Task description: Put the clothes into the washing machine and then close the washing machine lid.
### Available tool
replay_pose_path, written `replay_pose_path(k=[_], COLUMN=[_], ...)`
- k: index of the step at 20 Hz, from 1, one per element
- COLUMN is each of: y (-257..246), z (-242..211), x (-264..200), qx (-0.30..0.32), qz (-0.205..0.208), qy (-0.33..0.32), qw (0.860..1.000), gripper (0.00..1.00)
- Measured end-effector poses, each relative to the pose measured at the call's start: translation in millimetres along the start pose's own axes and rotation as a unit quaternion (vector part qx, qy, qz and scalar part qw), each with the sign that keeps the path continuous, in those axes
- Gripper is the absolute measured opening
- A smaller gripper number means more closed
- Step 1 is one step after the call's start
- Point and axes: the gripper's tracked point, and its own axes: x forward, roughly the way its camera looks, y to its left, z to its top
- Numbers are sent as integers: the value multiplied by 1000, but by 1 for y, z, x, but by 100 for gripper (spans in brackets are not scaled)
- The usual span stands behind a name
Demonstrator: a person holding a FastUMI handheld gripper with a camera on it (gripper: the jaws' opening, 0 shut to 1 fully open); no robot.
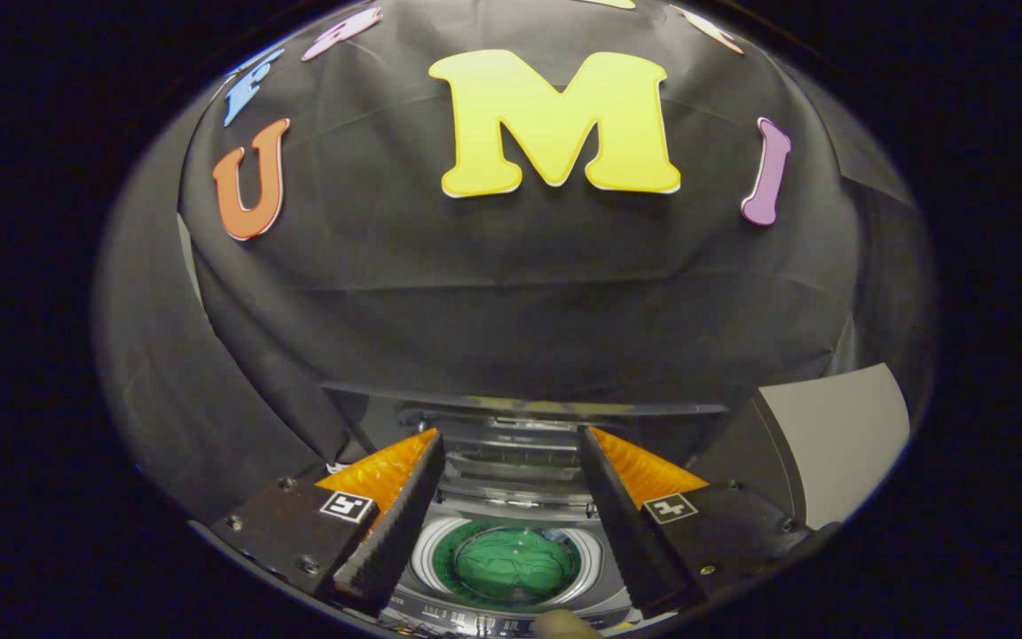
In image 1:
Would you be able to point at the black backdrop cloth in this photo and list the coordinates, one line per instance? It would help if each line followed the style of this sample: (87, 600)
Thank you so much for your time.
(520, 284)

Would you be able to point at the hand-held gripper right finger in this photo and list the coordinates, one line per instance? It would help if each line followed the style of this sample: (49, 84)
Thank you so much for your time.
(626, 532)

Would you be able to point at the green polo shirt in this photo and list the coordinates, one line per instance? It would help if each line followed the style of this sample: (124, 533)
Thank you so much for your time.
(511, 568)

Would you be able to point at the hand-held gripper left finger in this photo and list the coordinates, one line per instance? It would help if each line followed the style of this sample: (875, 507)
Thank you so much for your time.
(396, 532)

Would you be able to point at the beige cabinet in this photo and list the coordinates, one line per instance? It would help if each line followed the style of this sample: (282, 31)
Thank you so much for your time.
(839, 435)

